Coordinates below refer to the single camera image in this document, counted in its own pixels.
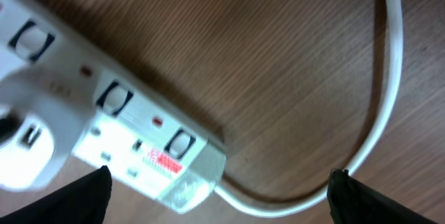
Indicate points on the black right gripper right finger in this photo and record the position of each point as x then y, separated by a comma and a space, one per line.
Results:
352, 202

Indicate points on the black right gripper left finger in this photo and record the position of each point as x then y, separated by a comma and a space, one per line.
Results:
83, 201

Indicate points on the white power strip socket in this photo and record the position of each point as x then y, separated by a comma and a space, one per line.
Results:
146, 142

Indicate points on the white USB charger adapter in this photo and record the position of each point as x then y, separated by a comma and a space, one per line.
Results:
43, 115

